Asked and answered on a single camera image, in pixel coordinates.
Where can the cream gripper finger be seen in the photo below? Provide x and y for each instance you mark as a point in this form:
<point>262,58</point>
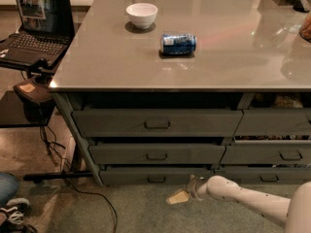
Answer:
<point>181,196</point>

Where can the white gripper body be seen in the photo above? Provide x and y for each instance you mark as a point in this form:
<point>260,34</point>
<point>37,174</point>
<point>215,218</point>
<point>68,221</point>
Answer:
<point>194,188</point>

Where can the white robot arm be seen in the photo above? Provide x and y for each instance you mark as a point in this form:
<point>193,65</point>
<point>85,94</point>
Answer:
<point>292,214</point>

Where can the black open laptop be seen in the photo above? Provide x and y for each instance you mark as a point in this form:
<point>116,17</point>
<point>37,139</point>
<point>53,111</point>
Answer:
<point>45,34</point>

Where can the blue soda can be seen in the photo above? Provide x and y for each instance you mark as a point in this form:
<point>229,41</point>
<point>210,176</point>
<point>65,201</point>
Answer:
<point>177,44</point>

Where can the black laptop stand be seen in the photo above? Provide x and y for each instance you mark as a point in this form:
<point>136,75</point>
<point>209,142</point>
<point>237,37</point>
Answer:
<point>29,104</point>

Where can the white ceramic bowl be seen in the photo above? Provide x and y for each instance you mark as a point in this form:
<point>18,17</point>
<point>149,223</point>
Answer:
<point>142,15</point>

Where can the brown object table edge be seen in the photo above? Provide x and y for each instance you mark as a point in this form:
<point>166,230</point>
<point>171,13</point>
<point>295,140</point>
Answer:
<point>305,29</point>

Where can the grey drawer cabinet frame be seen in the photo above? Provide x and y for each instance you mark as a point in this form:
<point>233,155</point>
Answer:
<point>70,102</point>

